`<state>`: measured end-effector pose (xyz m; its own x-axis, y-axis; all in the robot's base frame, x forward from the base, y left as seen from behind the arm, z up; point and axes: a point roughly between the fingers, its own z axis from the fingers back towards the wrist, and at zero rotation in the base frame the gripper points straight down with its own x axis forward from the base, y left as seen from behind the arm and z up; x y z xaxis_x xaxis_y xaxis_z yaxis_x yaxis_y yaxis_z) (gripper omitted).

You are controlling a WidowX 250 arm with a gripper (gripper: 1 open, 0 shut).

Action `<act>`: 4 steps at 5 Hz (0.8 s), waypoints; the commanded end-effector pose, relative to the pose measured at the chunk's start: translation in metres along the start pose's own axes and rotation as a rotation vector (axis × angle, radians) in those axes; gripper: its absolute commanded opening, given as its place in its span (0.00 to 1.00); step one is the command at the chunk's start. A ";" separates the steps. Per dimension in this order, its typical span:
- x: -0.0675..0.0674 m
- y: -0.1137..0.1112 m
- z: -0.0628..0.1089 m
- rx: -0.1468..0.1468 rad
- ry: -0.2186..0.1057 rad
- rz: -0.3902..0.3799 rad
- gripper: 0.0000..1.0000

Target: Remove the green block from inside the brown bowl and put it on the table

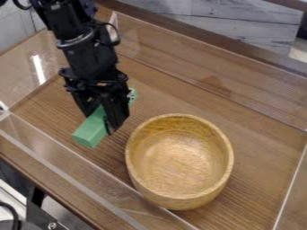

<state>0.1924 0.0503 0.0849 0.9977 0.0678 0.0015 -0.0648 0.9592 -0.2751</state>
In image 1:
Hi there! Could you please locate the clear acrylic front wall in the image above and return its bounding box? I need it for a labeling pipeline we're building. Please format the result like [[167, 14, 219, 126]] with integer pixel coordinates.
[[0, 111, 199, 230]]

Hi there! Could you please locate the black cable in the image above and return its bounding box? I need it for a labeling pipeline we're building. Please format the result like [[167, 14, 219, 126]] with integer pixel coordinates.
[[0, 200, 21, 230]]

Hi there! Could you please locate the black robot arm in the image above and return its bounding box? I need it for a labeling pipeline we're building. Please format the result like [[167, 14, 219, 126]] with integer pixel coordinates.
[[29, 0, 130, 134]]

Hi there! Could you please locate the black table leg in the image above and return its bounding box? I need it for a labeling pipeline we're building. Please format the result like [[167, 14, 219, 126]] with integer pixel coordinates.
[[26, 186, 45, 222]]

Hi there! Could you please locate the clear acrylic wall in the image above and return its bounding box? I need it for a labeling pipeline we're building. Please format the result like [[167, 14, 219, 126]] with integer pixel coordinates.
[[0, 111, 199, 230], [109, 12, 307, 131]]

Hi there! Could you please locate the green rectangular block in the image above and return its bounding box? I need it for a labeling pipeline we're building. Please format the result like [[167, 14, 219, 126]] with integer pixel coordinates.
[[72, 88, 136, 147]]

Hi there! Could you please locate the clear acrylic corner bracket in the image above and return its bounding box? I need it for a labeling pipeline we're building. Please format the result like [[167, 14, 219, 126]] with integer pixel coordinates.
[[106, 12, 120, 41]]

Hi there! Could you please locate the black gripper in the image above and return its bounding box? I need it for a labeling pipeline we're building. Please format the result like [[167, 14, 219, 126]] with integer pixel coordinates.
[[57, 36, 130, 135]]

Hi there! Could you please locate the brown wooden bowl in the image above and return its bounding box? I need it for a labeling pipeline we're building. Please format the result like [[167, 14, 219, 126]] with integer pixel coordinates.
[[124, 113, 233, 210]]

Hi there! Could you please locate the clear acrylic back wall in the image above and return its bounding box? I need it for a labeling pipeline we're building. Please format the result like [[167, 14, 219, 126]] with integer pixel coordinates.
[[109, 12, 307, 131]]

